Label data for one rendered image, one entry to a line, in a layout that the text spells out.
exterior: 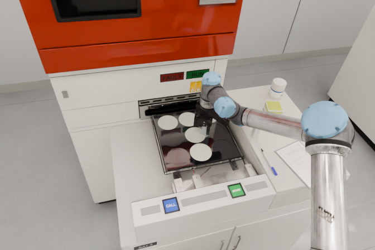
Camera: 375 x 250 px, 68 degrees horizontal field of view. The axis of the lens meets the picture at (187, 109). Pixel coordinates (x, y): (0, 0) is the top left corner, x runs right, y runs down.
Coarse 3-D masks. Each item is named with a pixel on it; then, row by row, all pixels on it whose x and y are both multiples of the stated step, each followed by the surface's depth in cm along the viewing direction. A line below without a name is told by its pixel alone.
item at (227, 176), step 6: (216, 174) 123; (222, 174) 123; (228, 174) 123; (234, 174) 123; (240, 174) 124; (186, 180) 120; (204, 180) 120; (210, 180) 121; (216, 180) 121; (222, 180) 121; (228, 180) 121; (186, 186) 118; (192, 186) 118; (174, 192) 116
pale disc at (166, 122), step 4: (164, 116) 144; (168, 116) 144; (172, 116) 145; (160, 120) 142; (164, 120) 142; (168, 120) 142; (172, 120) 143; (176, 120) 143; (160, 124) 140; (164, 124) 140; (168, 124) 140; (172, 124) 140; (176, 124) 140; (164, 128) 138; (168, 128) 138; (172, 128) 138
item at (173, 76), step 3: (162, 75) 133; (165, 75) 134; (168, 75) 134; (171, 75) 135; (174, 75) 135; (177, 75) 136; (180, 75) 136; (162, 78) 135; (165, 78) 135; (168, 78) 135; (171, 78) 136; (174, 78) 136; (177, 78) 137; (180, 78) 138
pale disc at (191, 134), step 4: (192, 128) 139; (196, 128) 139; (200, 128) 139; (188, 132) 137; (192, 132) 137; (196, 132) 137; (188, 136) 135; (192, 136) 135; (196, 136) 135; (200, 136) 136; (204, 136) 136; (188, 140) 133; (192, 140) 134; (196, 140) 134; (200, 140) 134
